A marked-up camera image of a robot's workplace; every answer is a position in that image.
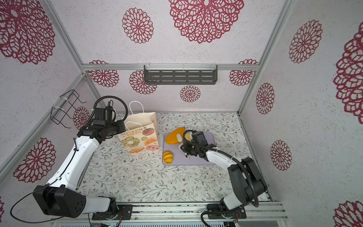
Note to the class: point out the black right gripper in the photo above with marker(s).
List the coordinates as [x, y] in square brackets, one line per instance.
[185, 149]

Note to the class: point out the metal tongs with white tips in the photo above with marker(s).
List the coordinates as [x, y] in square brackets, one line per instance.
[181, 143]

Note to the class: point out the printed paper bread bag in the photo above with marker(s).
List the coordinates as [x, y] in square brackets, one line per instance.
[141, 133]

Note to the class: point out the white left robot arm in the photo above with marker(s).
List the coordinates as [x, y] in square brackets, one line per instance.
[59, 196]

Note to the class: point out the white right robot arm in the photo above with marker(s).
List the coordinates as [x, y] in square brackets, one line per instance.
[246, 180]

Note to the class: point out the pale crusty bread roll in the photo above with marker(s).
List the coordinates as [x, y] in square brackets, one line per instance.
[188, 136]

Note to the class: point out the lavender plastic tray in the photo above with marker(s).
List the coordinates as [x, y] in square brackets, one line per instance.
[179, 159]

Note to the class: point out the small striped croissant bun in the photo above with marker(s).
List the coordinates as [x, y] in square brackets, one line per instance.
[168, 157]

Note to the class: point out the black wire wall rack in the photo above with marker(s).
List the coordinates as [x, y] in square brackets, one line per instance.
[61, 111]

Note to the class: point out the dark grey wall shelf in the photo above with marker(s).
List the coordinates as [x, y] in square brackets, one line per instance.
[180, 75]

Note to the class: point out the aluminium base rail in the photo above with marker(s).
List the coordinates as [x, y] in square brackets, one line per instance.
[181, 214]

